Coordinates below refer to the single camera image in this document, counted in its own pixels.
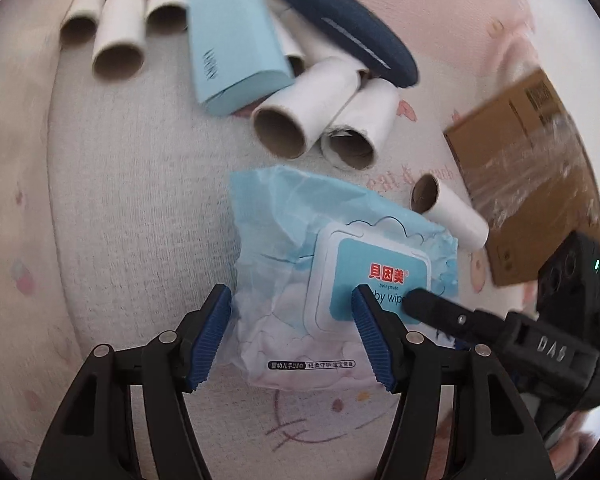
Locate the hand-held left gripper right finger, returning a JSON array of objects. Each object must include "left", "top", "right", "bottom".
[{"left": 350, "top": 284, "right": 566, "bottom": 480}]

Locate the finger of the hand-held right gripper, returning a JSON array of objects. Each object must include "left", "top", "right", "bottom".
[{"left": 404, "top": 288, "right": 514, "bottom": 349}]

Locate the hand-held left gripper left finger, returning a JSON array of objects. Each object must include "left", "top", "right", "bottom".
[{"left": 30, "top": 283, "right": 233, "bottom": 480}]

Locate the light blue wet wipes pack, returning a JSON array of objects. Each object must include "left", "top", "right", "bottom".
[{"left": 228, "top": 165, "right": 460, "bottom": 392}]

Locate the brown cardboard box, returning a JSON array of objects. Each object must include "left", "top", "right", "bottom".
[{"left": 442, "top": 69, "right": 600, "bottom": 288}]

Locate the pink white printed sofa cover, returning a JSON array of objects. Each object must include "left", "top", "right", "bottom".
[{"left": 0, "top": 0, "right": 600, "bottom": 480}]

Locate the navy glasses case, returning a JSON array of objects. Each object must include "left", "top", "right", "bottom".
[{"left": 280, "top": 0, "right": 421, "bottom": 90}]

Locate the plain light blue long box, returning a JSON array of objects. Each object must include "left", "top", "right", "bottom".
[{"left": 186, "top": 0, "right": 296, "bottom": 117}]

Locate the pile of white paper tubes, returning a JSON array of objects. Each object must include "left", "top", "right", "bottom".
[{"left": 59, "top": 0, "right": 490, "bottom": 251}]

